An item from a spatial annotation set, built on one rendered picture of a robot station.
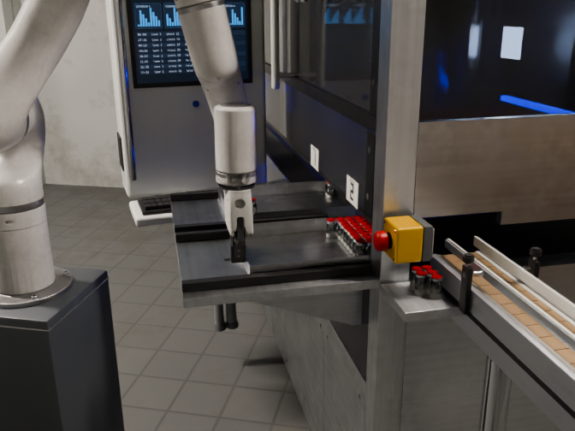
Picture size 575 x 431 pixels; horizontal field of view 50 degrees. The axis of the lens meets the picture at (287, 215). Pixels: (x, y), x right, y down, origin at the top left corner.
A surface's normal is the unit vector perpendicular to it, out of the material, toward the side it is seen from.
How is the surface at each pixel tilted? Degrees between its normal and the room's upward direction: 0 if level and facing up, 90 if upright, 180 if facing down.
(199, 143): 90
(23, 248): 90
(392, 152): 90
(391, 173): 90
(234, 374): 0
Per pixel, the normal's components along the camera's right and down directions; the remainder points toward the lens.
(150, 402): 0.00, -0.95
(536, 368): -0.98, 0.07
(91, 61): -0.19, 0.32
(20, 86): 0.55, 0.08
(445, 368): 0.21, 0.31
